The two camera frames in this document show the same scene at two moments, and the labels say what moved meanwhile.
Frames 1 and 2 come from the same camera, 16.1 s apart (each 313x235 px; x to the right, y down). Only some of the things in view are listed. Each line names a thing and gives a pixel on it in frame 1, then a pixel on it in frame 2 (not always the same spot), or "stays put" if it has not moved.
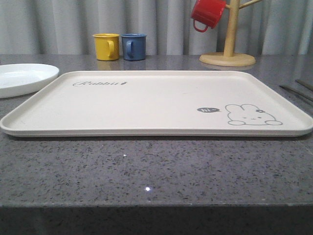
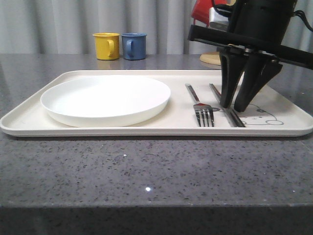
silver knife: (305, 83) to (228, 112)
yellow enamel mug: (107, 46) stays put
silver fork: (302, 94) to (202, 108)
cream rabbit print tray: (162, 104) stays put
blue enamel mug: (134, 46) stays put
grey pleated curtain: (67, 27) stays put
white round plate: (20, 79) to (106, 101)
